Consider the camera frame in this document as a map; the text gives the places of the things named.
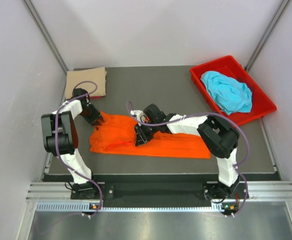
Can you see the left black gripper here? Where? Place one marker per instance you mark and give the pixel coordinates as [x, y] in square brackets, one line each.
[97, 115]

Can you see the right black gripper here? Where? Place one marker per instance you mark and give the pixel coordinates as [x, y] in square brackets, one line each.
[142, 138]

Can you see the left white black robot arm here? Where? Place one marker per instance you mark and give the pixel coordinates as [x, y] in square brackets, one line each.
[60, 138]

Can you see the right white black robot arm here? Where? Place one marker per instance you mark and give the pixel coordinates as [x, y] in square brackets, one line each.
[218, 135]

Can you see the folded red t shirt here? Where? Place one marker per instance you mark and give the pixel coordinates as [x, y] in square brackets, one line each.
[96, 97]

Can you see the folded beige t shirt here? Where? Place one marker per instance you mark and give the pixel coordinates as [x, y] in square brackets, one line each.
[83, 78]

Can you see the blue t shirt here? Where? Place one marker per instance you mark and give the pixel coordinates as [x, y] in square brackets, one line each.
[230, 95]

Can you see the red plastic bin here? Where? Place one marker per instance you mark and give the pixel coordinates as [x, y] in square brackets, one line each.
[227, 65]

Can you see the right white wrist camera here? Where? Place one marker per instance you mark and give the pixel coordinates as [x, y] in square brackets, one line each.
[138, 115]

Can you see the grey slotted cable duct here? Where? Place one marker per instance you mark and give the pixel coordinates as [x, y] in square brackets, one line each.
[89, 207]

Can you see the aluminium frame rail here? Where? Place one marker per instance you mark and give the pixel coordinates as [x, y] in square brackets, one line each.
[259, 191]

